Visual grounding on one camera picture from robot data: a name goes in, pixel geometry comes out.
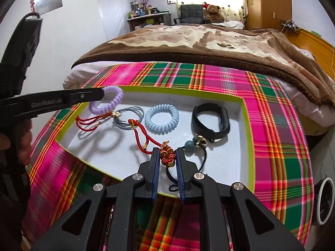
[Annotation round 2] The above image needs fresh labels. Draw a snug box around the dark grey chair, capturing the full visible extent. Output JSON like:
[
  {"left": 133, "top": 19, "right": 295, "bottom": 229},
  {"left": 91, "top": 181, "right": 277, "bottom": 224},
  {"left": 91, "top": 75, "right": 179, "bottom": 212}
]
[{"left": 174, "top": 5, "right": 205, "bottom": 25}]

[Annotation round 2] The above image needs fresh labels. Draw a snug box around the yellow-green shallow tray box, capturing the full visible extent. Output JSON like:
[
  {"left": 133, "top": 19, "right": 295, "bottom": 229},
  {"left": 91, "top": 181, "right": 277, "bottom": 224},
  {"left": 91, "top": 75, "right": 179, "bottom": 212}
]
[{"left": 56, "top": 86, "right": 255, "bottom": 190}]

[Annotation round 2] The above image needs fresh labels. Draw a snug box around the black hair tie teal bead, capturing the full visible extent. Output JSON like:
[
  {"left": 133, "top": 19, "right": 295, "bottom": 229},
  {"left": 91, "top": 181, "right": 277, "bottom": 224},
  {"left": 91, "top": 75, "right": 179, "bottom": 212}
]
[{"left": 166, "top": 135, "right": 209, "bottom": 192}]

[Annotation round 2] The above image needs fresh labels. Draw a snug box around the light blue spiral hair tie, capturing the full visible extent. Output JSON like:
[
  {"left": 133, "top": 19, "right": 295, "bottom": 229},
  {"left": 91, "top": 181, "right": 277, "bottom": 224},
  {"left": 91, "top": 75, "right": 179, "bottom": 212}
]
[{"left": 144, "top": 104, "right": 180, "bottom": 134}]

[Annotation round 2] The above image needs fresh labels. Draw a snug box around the cluttered desk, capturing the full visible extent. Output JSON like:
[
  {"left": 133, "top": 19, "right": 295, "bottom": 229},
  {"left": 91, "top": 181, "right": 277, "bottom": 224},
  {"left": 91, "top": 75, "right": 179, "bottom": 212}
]
[{"left": 127, "top": 13, "right": 172, "bottom": 32}]

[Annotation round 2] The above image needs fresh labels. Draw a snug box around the person's left hand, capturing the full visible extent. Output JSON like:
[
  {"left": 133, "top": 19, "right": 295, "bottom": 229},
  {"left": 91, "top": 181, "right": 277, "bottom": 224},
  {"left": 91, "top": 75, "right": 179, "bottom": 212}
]
[{"left": 0, "top": 120, "right": 32, "bottom": 166}]

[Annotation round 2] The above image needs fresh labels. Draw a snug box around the red cord knot charm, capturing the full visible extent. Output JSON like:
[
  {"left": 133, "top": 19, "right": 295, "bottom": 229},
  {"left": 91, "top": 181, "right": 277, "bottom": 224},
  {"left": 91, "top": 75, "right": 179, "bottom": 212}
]
[{"left": 128, "top": 119, "right": 176, "bottom": 168}]

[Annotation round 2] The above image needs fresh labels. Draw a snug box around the wooden headboard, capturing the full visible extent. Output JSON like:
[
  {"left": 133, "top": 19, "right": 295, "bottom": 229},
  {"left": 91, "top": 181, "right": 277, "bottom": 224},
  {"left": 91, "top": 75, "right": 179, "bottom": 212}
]
[{"left": 283, "top": 28, "right": 334, "bottom": 80}]

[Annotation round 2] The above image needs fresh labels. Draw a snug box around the purple spiral hair tie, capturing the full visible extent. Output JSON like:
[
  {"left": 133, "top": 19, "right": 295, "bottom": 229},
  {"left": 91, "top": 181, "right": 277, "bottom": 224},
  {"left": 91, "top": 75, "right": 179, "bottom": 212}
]
[{"left": 89, "top": 85, "right": 124, "bottom": 115}]

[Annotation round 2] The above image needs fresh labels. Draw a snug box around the brown fleece blanket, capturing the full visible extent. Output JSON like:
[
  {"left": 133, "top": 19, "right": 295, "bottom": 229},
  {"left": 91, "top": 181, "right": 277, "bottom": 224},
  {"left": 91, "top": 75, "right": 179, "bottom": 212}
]
[{"left": 74, "top": 24, "right": 334, "bottom": 107}]

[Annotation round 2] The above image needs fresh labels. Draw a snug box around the wooden wardrobe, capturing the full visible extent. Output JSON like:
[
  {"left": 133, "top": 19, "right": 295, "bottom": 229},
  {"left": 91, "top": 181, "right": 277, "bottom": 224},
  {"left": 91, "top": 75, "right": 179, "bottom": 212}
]
[{"left": 245, "top": 0, "right": 292, "bottom": 30}]

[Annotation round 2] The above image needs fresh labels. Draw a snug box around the black wristband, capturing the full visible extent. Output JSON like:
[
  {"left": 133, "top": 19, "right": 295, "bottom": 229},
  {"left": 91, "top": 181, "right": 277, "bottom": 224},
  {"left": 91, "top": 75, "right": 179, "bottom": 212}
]
[{"left": 191, "top": 102, "right": 231, "bottom": 143}]

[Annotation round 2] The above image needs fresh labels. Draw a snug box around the brown teddy bear santa hat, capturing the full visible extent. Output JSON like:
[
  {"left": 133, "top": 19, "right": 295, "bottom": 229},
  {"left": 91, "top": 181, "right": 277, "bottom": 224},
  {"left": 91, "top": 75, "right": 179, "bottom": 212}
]
[{"left": 203, "top": 3, "right": 224, "bottom": 24}]

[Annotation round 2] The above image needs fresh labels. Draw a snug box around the red cord bracelet gold ring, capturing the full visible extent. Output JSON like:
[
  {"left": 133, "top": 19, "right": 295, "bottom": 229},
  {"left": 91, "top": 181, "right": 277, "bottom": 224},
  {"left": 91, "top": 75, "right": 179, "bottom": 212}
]
[{"left": 75, "top": 110, "right": 121, "bottom": 132}]

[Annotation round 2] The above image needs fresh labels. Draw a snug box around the pink plaid tablecloth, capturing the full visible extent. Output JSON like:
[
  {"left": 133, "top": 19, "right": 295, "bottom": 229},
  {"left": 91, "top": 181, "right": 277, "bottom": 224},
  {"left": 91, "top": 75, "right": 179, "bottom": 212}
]
[{"left": 22, "top": 62, "right": 314, "bottom": 243}]

